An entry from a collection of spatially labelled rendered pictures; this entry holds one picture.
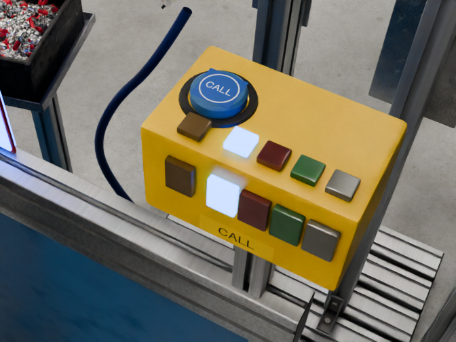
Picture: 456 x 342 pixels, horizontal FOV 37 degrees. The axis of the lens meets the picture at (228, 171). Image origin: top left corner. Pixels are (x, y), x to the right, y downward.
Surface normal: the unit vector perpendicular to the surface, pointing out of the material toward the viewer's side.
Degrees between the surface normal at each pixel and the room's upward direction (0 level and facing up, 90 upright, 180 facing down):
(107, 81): 0
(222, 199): 90
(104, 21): 0
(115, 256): 90
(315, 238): 90
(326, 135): 0
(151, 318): 90
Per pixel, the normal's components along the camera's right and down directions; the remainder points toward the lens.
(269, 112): 0.05, -0.63
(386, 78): -0.47, 0.67
